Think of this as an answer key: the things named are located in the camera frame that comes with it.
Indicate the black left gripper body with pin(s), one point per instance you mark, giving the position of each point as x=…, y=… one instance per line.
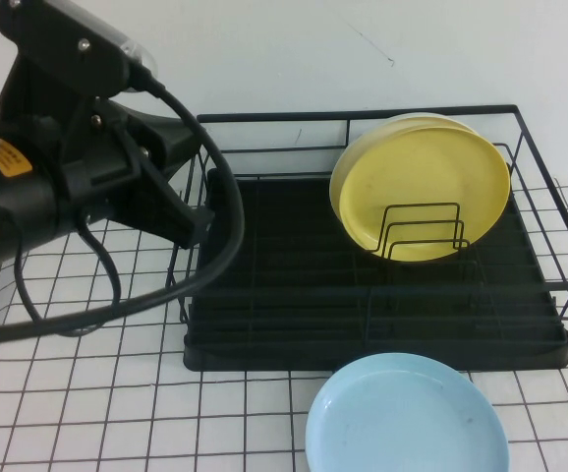
x=87, y=147

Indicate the light blue plate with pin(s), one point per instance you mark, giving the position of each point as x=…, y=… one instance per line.
x=402, y=423

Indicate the cream plate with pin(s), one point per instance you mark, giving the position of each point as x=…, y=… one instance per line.
x=412, y=121

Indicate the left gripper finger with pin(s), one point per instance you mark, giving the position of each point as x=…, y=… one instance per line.
x=186, y=223
x=166, y=142

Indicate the black plastic drip tray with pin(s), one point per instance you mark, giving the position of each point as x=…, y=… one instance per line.
x=274, y=354

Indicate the white grid tablecloth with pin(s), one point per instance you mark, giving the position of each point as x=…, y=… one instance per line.
x=92, y=393

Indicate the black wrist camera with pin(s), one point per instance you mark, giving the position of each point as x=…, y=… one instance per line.
x=68, y=44

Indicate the yellow plate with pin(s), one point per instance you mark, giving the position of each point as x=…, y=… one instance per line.
x=412, y=172

